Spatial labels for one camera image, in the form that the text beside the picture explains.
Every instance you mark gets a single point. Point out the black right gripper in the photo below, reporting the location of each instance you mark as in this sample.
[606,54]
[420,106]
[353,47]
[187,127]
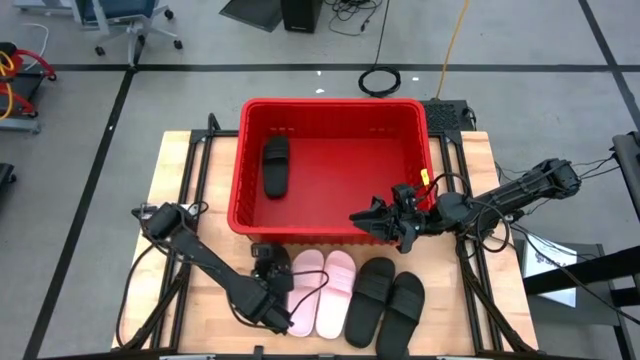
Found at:
[412,222]

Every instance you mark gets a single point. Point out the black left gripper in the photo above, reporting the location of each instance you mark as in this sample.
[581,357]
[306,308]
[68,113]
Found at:
[276,285]

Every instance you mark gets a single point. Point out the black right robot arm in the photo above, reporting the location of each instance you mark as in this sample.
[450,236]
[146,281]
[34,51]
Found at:
[515,195]

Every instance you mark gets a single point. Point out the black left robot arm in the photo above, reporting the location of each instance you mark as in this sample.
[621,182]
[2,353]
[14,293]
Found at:
[210,260]

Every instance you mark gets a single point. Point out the red plastic bin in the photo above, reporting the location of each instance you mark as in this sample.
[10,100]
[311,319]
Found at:
[340,170]

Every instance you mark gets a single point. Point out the pink slide sandal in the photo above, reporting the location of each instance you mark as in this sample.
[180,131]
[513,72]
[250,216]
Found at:
[337,300]
[307,320]

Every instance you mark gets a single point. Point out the black perforated box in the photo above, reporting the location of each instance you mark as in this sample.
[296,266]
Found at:
[442,117]

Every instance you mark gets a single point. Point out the white printed paper box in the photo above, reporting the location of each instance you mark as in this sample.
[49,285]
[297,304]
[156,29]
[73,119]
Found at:
[550,265]

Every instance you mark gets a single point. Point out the black computer tower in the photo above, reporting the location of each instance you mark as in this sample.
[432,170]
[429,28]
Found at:
[300,15]

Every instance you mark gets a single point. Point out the black metal stand beam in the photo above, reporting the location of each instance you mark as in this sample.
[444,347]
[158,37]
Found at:
[600,270]

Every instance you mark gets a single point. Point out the grey floor plate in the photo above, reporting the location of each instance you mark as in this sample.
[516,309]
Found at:
[595,315]

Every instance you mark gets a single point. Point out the black flat panel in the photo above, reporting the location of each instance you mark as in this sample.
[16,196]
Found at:
[255,12]

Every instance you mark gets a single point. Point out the blue office chair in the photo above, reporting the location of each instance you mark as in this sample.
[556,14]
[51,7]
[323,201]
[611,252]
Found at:
[125,10]

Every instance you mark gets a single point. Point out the grey furniture base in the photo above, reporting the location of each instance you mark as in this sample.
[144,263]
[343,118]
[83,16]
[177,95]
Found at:
[40,5]

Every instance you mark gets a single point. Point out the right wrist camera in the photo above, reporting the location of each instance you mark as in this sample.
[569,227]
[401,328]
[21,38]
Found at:
[403,194]

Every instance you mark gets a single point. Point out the black aluminium table frame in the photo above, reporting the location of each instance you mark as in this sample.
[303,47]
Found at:
[202,134]

